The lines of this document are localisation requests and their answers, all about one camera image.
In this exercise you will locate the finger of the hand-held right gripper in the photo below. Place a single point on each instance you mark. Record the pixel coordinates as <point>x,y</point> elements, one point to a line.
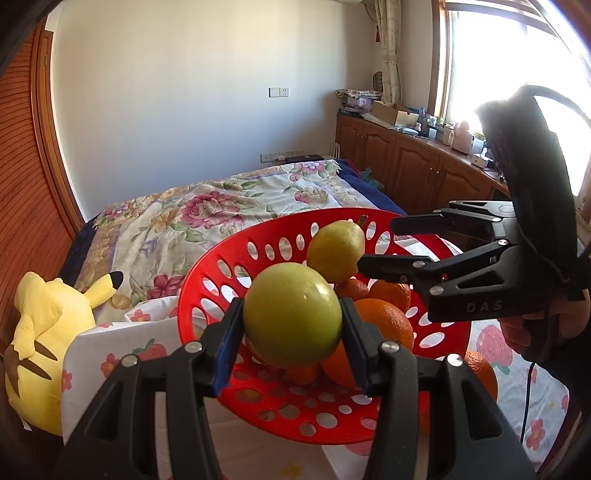
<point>425,221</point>
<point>397,267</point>

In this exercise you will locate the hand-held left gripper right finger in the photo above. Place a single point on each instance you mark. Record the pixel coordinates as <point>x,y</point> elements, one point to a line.
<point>355,350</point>

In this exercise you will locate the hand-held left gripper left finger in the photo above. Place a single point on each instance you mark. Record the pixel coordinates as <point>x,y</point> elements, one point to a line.
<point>226,350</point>

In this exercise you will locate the large orange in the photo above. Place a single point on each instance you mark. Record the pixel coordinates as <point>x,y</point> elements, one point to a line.
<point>482,376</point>
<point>388,327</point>

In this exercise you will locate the small tangerine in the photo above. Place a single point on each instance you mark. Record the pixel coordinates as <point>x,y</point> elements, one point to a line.
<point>353,290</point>
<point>302,374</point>
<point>392,295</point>

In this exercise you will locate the red perforated plastic basket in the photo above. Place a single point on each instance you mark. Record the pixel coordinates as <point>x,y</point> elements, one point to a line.
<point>194,300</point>

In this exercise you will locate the yellow-green pear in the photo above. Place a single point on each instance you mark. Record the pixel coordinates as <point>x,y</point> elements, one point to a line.
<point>332,251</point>

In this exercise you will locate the green apple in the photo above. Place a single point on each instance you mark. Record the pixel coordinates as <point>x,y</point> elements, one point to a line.
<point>291,314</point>

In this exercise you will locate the person's right forearm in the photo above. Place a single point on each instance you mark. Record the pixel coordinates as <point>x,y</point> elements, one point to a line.
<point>575,374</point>

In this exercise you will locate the person's right hand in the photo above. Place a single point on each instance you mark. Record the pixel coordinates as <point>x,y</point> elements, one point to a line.
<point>575,314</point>

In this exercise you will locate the wooden cabinet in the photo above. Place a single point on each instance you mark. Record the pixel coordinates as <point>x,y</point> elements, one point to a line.
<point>415,161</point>

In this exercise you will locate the dark blue bed sheet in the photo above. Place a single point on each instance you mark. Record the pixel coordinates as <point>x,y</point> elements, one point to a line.
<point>369,191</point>

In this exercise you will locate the white plastic jug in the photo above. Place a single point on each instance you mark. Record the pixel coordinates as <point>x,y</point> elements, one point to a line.
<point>461,138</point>

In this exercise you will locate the cardboard box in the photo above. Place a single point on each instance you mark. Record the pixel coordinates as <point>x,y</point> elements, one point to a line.
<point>388,110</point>

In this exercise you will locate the strawberry print tablecloth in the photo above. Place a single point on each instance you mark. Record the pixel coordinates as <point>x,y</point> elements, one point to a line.
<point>92,360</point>

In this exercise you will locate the black box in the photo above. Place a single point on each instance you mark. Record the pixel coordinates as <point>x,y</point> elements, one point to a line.
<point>304,158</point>

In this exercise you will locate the folded patterned cloth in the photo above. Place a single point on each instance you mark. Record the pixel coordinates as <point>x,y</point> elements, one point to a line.
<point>360,97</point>

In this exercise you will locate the floral bedspread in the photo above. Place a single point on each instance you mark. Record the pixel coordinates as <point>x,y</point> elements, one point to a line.
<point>207,207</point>

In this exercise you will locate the patterned curtain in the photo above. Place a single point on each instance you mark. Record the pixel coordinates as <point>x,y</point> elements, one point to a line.
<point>390,55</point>

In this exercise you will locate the yellow plush toy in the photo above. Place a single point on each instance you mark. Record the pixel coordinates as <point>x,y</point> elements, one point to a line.
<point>41,323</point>

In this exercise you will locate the window with wooden frame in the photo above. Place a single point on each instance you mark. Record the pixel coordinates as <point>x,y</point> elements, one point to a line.
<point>485,55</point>

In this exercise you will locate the white wall socket row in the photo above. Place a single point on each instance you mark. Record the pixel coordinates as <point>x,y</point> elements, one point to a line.
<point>277,154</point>

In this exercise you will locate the white wall switch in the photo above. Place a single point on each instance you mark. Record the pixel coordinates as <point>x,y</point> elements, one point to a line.
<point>279,92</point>

